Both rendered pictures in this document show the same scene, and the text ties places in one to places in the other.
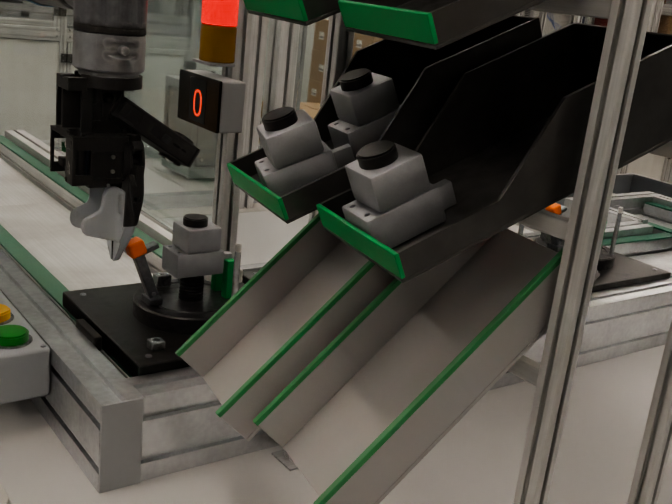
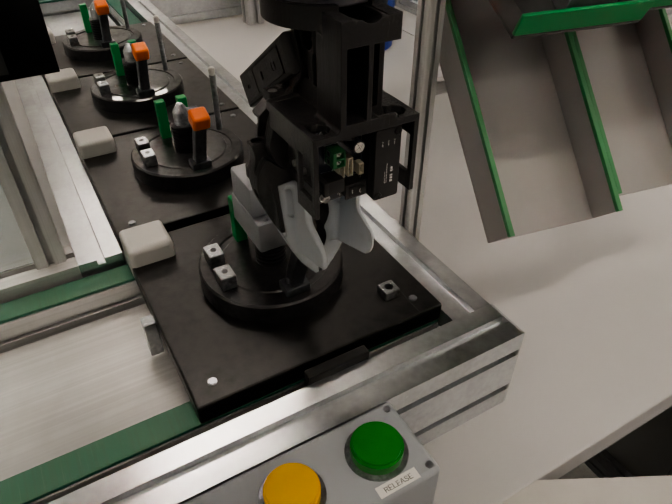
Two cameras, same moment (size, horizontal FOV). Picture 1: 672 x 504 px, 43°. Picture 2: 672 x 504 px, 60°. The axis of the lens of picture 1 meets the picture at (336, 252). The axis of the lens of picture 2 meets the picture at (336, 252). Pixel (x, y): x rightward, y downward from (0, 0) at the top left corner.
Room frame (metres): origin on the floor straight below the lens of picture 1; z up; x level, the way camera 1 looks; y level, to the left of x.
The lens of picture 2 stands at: (0.88, 0.60, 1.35)
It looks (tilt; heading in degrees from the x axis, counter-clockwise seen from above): 39 degrees down; 278
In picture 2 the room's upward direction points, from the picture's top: straight up
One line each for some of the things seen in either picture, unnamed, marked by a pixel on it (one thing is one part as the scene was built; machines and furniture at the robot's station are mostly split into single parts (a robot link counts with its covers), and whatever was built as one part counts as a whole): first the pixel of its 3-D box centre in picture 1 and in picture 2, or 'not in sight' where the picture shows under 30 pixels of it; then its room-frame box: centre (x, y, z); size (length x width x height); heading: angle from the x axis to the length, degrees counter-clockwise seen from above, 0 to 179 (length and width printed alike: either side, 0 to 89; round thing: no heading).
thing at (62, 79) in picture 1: (100, 129); (330, 96); (0.93, 0.27, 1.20); 0.09 x 0.08 x 0.12; 128
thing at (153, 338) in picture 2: not in sight; (152, 335); (1.10, 0.25, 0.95); 0.01 x 0.01 x 0.04; 38
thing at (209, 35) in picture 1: (217, 43); not in sight; (1.22, 0.20, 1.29); 0.05 x 0.05 x 0.05
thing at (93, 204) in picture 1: (96, 218); (310, 240); (0.94, 0.28, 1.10); 0.06 x 0.03 x 0.09; 128
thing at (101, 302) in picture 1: (189, 319); (273, 279); (1.00, 0.17, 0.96); 0.24 x 0.24 x 0.02; 38
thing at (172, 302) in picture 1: (190, 304); (271, 265); (1.00, 0.17, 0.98); 0.14 x 0.14 x 0.02
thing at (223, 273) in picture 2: (162, 279); (225, 277); (1.03, 0.22, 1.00); 0.02 x 0.01 x 0.02; 128
